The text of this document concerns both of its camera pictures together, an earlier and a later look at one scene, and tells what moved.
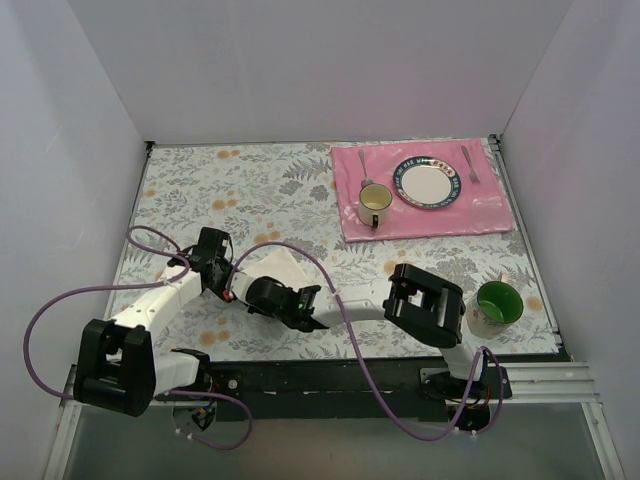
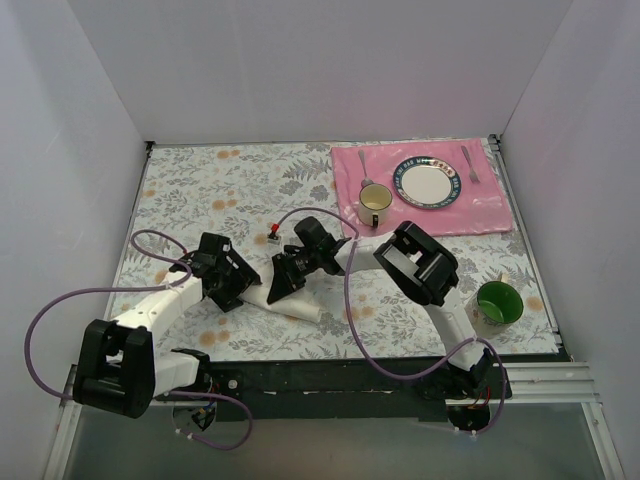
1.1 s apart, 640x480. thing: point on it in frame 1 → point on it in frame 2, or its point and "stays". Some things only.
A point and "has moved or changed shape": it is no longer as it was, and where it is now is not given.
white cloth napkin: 280,265 has moved or changed shape
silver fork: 472,173 stays
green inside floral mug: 495,308 stays
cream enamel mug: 374,203 stays
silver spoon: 366,180 stays
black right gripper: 288,304 → 285,276
